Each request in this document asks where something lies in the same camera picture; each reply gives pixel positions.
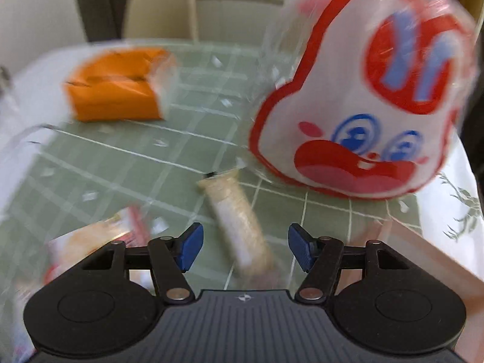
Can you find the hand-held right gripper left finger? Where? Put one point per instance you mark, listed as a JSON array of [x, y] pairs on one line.
[[191, 245]]

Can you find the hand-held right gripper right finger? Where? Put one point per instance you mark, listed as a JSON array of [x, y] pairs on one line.
[[300, 247]]

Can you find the beige snack bar packet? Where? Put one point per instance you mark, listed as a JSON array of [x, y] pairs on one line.
[[234, 211]]

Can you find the rice cracker packet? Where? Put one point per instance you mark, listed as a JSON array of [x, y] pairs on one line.
[[87, 240]]

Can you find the cardboard box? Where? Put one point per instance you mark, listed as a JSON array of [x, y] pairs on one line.
[[419, 249]]

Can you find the green grid table mat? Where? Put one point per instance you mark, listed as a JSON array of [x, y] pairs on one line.
[[158, 147]]

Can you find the white bamboo print tablecloth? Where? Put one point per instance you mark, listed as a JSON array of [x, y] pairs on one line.
[[453, 204]]

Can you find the rabbit face snack bag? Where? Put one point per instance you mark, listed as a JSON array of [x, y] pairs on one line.
[[363, 94]]

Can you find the orange tissue box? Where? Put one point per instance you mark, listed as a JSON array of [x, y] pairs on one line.
[[113, 90]]

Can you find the beige chair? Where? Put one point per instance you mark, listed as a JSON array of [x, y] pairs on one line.
[[160, 9]]

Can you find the dark glass cabinet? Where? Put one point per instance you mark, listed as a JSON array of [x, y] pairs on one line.
[[96, 3]]

